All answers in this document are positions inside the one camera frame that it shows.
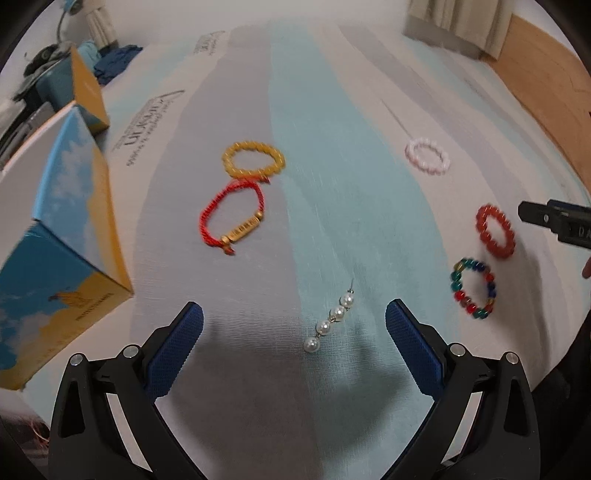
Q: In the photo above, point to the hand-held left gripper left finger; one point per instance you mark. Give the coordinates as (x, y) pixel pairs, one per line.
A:
(176, 350)

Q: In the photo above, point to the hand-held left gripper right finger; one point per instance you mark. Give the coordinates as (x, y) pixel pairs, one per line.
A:
(410, 340)

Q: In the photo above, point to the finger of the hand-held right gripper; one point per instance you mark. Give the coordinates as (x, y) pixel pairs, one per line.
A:
(538, 214)

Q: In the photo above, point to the white pearl drop earring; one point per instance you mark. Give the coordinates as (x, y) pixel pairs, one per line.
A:
(328, 326)

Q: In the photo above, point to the person's right hand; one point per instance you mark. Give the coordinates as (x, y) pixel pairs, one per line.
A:
(587, 268)

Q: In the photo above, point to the striped grey and blue sheet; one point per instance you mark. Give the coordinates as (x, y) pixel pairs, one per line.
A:
(295, 221)

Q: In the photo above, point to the blue and yellow cardboard box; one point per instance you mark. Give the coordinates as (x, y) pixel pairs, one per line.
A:
(69, 217)

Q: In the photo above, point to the beige curtain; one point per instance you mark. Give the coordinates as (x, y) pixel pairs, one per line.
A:
(455, 23)

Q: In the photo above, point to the dark blue cloth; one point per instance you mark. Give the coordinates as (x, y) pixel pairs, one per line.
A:
(115, 62)

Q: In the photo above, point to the light blue cloth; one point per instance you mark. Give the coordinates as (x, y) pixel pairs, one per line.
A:
(87, 53)

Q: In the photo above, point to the black device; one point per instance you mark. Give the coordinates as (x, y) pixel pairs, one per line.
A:
(46, 57)

